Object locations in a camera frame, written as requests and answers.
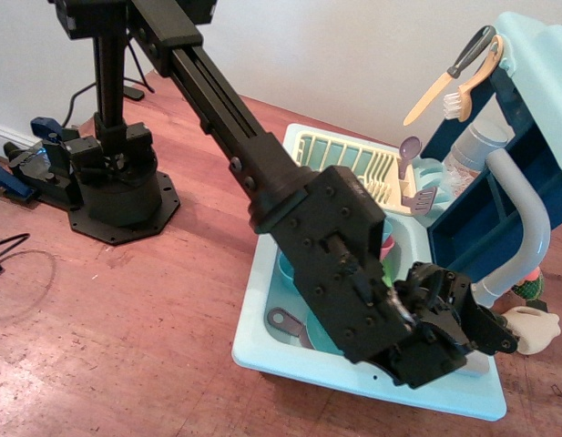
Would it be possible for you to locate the green toy plate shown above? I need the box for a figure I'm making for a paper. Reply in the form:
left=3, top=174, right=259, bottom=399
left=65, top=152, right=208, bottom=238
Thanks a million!
left=382, top=259, right=395, bottom=288

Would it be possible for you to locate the pink toy cup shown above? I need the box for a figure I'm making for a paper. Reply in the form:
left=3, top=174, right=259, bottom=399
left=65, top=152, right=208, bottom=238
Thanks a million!
left=380, top=235, right=395, bottom=259

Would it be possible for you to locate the purple toy spoon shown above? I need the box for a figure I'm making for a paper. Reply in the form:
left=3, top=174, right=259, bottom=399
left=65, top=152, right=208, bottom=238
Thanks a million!
left=398, top=136, right=422, bottom=180

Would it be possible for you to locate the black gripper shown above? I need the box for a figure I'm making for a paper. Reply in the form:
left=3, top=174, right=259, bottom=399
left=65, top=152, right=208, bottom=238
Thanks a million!
left=375, top=261, right=518, bottom=389

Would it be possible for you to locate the teal toy cup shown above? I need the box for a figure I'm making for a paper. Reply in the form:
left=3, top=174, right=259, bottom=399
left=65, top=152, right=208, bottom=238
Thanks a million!
left=278, top=252, right=295, bottom=288

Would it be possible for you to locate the green and orange toy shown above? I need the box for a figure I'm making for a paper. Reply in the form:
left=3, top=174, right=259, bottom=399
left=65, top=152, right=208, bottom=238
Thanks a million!
left=511, top=267, right=545, bottom=300

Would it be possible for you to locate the blue and teal shelf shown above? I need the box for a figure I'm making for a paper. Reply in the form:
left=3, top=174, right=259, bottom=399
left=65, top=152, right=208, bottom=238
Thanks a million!
left=427, top=12, right=562, bottom=281

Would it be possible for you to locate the cream dish drying rack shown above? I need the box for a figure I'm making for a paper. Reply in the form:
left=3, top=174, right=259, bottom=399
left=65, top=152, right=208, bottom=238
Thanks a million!
left=291, top=129, right=417, bottom=216

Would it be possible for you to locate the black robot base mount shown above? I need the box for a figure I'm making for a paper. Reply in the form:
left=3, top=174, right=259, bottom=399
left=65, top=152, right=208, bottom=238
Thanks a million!
left=66, top=123, right=180, bottom=245

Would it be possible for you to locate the blue clamp on table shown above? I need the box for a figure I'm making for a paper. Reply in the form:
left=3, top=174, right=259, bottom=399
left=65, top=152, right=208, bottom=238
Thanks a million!
left=0, top=117, right=76, bottom=208

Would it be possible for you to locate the purple toy spatula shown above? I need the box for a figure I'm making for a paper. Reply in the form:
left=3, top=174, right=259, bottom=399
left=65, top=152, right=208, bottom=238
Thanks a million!
left=401, top=187, right=438, bottom=216

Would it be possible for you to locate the teal toy plate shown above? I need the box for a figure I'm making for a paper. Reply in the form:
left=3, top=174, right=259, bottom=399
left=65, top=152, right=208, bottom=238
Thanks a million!
left=305, top=310, right=343, bottom=356

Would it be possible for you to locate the grey toy faucet with lever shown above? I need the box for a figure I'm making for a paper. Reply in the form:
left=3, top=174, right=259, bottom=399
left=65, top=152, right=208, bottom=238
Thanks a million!
left=462, top=148, right=552, bottom=377

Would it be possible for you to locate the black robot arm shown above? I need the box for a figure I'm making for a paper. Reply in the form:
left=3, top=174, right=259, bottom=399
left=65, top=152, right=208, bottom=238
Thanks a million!
left=55, top=1, right=517, bottom=388

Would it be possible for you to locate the beige toy jug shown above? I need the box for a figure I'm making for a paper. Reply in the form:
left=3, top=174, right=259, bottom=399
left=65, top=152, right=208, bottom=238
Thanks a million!
left=503, top=306, right=561, bottom=355

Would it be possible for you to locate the clear plastic bottle grey cap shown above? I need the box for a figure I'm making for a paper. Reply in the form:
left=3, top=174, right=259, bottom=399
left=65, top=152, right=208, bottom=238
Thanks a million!
left=444, top=118, right=509, bottom=198

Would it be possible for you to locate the light blue toy sink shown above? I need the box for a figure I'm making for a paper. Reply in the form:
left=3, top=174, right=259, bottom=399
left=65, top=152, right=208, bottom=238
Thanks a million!
left=231, top=121, right=508, bottom=422

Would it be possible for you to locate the tan toy dish brush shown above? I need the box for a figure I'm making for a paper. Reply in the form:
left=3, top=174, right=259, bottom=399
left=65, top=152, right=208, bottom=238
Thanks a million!
left=444, top=36, right=504, bottom=122

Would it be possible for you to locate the toy knife grey handle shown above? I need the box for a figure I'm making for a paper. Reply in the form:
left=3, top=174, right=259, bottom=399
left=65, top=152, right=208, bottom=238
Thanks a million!
left=403, top=25, right=496, bottom=126

